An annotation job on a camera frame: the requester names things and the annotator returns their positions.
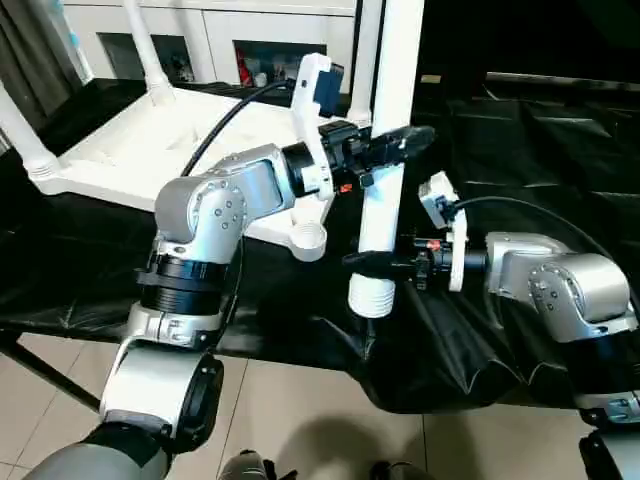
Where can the white plastic table leg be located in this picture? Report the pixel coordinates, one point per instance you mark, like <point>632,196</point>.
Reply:
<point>395,70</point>
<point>366,60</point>
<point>150,50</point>
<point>25,135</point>

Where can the white plastic table top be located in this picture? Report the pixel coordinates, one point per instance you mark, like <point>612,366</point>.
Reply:
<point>150,150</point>

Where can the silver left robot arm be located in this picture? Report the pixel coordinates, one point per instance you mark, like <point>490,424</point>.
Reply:
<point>215,210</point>

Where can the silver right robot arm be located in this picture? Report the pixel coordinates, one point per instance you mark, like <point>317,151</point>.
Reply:
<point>565,285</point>

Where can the small yellow label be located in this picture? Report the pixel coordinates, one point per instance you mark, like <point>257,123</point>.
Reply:
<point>430,79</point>

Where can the white glass door cabinet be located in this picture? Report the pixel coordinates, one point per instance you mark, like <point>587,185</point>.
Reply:
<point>210,35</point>

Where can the black right robot foot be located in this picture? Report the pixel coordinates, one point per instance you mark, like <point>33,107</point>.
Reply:
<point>400,471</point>

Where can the black robot foot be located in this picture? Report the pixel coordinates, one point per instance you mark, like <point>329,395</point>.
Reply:
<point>250,468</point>
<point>400,471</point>

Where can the black left robot foot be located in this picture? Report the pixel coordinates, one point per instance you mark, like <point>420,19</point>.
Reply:
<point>250,468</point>

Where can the black table mat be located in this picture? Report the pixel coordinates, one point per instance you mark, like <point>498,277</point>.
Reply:
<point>80,270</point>

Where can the light blue background object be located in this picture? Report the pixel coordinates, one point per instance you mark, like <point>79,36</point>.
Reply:
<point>68,35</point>

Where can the grey curtain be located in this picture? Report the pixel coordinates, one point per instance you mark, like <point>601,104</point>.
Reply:
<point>30,50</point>

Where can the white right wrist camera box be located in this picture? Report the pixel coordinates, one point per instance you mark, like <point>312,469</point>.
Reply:
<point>445,205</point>

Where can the black metal table frame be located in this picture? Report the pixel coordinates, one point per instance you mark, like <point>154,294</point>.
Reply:
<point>45,370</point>

